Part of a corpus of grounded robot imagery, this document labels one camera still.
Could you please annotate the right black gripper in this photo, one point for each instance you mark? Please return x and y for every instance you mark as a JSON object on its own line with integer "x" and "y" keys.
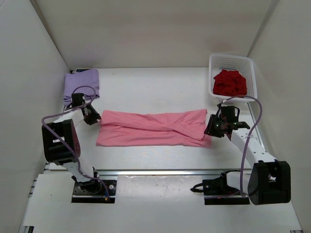
{"x": 210, "y": 130}

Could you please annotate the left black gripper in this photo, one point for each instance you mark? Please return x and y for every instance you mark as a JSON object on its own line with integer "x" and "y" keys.
{"x": 95, "y": 115}

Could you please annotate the pink t shirt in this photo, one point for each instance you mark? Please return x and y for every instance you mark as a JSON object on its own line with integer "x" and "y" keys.
{"x": 120, "y": 129}

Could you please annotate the purple t shirt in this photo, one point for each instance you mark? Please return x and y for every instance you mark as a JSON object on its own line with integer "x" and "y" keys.
{"x": 86, "y": 82}

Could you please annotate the red t shirt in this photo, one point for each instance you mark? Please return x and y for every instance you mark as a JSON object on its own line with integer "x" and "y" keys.
{"x": 229, "y": 83}

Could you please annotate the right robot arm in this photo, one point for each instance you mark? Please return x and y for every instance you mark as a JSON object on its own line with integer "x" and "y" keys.
{"x": 269, "y": 181}

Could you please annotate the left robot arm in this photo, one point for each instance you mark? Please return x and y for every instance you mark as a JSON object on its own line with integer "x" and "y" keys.
{"x": 61, "y": 144}

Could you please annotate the dark label sticker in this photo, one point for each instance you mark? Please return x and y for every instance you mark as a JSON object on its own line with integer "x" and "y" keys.
{"x": 81, "y": 70}

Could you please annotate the white plastic laundry basket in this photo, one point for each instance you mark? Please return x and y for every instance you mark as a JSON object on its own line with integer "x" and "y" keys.
{"x": 244, "y": 65}

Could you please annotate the aluminium rail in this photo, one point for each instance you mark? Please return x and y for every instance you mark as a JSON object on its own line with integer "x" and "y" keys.
{"x": 164, "y": 172}

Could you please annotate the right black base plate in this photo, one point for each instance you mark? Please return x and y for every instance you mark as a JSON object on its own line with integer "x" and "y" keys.
{"x": 216, "y": 192}

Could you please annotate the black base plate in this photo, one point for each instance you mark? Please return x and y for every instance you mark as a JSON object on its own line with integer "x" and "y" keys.
{"x": 94, "y": 193}
{"x": 216, "y": 192}

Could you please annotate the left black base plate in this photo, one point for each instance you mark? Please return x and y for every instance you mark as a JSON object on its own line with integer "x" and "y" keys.
{"x": 94, "y": 193}

